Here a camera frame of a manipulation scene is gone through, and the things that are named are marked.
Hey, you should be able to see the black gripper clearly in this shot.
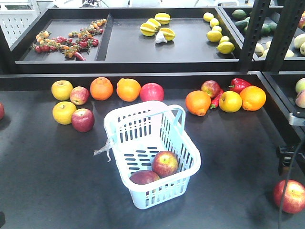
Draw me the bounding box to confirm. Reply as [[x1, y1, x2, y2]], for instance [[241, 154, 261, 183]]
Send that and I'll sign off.
[[276, 146, 305, 176]]

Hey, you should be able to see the red-yellow apple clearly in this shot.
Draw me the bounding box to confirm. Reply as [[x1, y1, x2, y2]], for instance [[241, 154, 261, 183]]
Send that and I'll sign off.
[[130, 170, 160, 185], [152, 151, 179, 178]]

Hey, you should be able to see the light blue plastic basket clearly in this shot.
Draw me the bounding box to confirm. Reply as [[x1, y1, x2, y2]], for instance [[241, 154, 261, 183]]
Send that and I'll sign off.
[[94, 101, 201, 209]]

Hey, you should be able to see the orange at tray edge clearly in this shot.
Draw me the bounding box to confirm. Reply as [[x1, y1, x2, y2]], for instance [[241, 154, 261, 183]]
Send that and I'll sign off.
[[240, 85, 266, 111]]

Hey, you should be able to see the pale peach back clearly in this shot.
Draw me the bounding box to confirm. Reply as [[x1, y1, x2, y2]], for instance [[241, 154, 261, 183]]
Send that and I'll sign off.
[[295, 78, 305, 94]]

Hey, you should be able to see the yellow apple near peppers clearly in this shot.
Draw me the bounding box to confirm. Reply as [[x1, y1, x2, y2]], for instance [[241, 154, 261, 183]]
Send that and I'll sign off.
[[219, 91, 243, 113]]

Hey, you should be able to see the red bell pepper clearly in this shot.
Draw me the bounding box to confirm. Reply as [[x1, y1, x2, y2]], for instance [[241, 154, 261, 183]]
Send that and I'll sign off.
[[228, 78, 251, 94]]

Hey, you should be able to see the red chili pepper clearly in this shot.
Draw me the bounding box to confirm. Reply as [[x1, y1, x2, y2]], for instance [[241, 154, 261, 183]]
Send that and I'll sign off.
[[210, 89, 224, 109]]

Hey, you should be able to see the black wood-panel display stand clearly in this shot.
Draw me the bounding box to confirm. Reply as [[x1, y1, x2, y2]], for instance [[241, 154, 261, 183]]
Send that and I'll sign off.
[[0, 6, 305, 229]]

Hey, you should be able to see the red apple behind orange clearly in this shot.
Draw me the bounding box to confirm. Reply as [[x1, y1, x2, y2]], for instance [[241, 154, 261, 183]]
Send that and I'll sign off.
[[201, 80, 221, 99]]

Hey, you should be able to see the orange near peppers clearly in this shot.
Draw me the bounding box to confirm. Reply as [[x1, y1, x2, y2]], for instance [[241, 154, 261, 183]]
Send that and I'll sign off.
[[185, 90, 211, 116]]

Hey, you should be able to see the large pink-red apple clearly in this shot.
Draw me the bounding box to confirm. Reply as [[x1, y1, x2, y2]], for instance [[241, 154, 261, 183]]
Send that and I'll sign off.
[[140, 83, 164, 102]]

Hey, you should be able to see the orange right of pair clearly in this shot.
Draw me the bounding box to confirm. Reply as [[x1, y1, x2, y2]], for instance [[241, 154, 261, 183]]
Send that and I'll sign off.
[[116, 78, 141, 102]]

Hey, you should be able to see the orange of pair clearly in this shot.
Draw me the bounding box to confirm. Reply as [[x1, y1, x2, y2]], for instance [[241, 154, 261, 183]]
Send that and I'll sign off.
[[116, 78, 141, 102], [90, 77, 113, 101]]

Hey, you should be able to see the white garlic bulb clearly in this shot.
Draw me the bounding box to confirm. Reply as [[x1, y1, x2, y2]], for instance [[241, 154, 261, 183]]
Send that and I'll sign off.
[[155, 31, 168, 44]]

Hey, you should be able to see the orange left of pair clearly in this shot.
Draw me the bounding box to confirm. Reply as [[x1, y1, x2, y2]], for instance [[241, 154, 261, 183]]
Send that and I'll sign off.
[[90, 77, 113, 101]]

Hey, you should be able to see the dark red apple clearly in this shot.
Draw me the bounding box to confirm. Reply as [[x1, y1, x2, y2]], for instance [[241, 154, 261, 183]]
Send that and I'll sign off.
[[71, 108, 95, 132]]

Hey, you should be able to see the small pinkish red apple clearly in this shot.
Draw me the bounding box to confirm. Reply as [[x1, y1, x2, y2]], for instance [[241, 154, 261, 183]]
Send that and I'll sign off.
[[70, 86, 89, 105]]

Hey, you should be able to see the yellow apple front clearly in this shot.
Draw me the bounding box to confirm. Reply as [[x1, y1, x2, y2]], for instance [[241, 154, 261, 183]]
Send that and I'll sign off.
[[52, 101, 77, 125]]

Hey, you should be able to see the yellow apple back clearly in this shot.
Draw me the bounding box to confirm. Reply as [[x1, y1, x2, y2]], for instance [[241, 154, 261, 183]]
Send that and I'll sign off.
[[51, 80, 73, 101]]

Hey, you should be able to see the lone red apple far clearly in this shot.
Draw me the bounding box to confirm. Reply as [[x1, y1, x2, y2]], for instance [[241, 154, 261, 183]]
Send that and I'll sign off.
[[0, 103, 5, 120]]

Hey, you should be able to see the black upright rack post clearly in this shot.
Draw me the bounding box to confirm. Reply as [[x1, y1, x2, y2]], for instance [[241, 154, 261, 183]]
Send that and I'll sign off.
[[238, 0, 271, 73]]

